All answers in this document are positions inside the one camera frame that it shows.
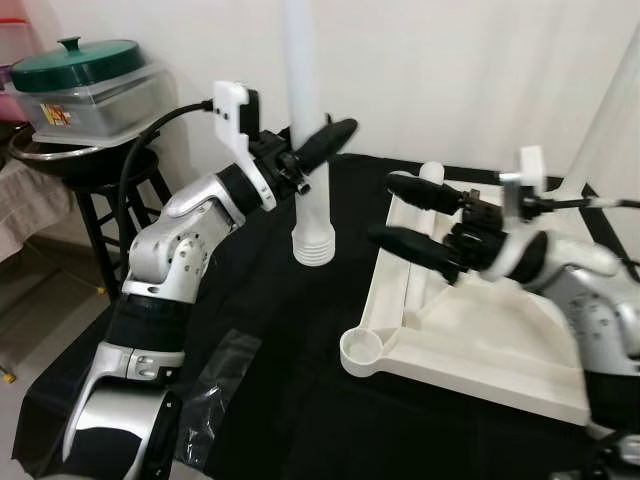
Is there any black tablecloth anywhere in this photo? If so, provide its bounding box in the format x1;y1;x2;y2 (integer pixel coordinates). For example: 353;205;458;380
10;150;640;480

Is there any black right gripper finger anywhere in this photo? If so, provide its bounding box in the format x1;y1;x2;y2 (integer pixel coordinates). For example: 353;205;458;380
387;172;466;216
367;225;463;283

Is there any white plastic table top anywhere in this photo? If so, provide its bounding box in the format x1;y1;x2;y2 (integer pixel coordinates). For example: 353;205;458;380
340;160;640;427

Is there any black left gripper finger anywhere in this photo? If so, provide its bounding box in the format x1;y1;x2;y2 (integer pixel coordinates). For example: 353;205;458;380
295;118;359;173

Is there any black round stool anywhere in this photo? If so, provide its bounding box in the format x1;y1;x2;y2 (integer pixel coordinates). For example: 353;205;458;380
70;165;177;303

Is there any green pot lid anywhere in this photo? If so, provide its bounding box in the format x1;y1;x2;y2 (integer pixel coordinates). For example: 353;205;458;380
10;37;147;94

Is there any pink translucent container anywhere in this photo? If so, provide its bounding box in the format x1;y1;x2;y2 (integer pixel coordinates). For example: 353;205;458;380
0;18;53;101

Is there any clear plastic container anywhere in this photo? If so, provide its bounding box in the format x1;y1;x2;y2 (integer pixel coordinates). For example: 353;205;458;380
5;65;177;147

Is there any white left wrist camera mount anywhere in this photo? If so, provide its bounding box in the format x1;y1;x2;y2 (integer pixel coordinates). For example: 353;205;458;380
213;80;278;213

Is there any beige cloth covered table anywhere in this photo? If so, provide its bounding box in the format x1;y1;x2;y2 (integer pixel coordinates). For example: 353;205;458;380
0;160;77;263

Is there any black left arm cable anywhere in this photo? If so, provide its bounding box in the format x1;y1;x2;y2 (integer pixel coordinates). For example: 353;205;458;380
118;100;217;293

